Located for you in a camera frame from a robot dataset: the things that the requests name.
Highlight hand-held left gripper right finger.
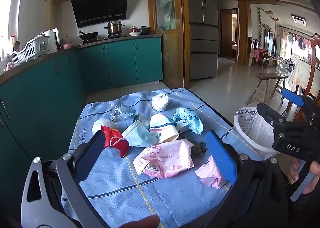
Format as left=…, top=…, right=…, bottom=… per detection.
left=199, top=130, right=290, bottom=228

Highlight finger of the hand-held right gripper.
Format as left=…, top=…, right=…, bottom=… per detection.
left=281, top=88, right=320, bottom=124
left=257, top=102, right=287, bottom=131

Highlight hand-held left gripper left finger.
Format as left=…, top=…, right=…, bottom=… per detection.
left=21, top=129, right=110, bottom=228

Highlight small pink wrapper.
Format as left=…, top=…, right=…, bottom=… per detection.
left=195, top=155, right=229, bottom=190

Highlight white lined waste bin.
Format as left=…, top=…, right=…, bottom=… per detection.
left=233, top=106, right=280, bottom=160

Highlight red snack packet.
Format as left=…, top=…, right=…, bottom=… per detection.
left=100, top=125, right=130, bottom=159

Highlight white tissue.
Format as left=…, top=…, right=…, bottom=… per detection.
left=92, top=117, right=113, bottom=135
left=152, top=92, right=170, bottom=112

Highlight blue rag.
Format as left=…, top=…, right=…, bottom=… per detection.
left=173, top=106, right=203, bottom=134

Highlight small white blue box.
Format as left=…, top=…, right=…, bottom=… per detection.
left=175, top=119, right=192, bottom=134

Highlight clear plastic wrap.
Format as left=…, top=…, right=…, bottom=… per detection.
left=109, top=102, right=134, bottom=122

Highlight blue face mask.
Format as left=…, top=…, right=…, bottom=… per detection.
left=110, top=119, right=164, bottom=148

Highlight large pink wrapper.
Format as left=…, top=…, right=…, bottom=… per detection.
left=133, top=139, right=195, bottom=178

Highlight white pink striped paper cup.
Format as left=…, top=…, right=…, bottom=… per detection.
left=149, top=113, right=179, bottom=144

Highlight person's right hand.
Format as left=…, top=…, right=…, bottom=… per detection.
left=287, top=161, right=320, bottom=196

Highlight person's left hand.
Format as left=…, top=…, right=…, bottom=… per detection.
left=134, top=214, right=160, bottom=228

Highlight dining table with cloth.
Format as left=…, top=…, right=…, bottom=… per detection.
left=288, top=58, right=320, bottom=91

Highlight wooden stool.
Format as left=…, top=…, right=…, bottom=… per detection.
left=246, top=73, right=289, bottom=106

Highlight white low fence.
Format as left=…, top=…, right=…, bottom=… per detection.
left=276, top=56, right=295, bottom=72

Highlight carved wooden chair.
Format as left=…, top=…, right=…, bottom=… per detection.
left=285, top=33, right=320, bottom=122

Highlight distant wooden chairs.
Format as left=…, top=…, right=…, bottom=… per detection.
left=250, top=38, right=272, bottom=70

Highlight blue checked table cloth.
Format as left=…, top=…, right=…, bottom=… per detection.
left=61, top=88, right=263, bottom=228

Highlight ceiling air vent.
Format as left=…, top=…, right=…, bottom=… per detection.
left=291, top=14, right=307, bottom=25

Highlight hanging green vine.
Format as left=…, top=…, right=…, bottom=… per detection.
left=257, top=7, right=263, bottom=49

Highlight crumpled white tissue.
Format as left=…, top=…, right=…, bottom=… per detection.
left=152, top=92, right=170, bottom=112

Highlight brown wooden door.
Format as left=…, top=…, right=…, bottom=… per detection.
left=219, top=8, right=238, bottom=61

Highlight green base cabinets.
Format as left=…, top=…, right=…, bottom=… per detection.
left=0, top=37, right=163, bottom=193

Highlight grey refrigerator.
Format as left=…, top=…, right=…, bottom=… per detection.
left=185, top=0, right=219, bottom=80

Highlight gas stove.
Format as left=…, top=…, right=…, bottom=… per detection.
left=80, top=34, right=128, bottom=44

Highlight black wok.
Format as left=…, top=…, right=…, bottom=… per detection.
left=78, top=31, right=99, bottom=41

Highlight white counter appliance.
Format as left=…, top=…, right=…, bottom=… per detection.
left=42, top=28, right=61, bottom=52

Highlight wooden framed glass partition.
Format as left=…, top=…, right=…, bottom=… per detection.
left=147, top=0, right=190, bottom=89

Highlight white dish rack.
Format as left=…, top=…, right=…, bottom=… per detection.
left=9, top=32, right=50, bottom=65

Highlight steel stock pot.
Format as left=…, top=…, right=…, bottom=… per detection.
left=104, top=20, right=125, bottom=36

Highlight black range hood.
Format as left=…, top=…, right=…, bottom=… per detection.
left=70, top=0, right=128, bottom=28

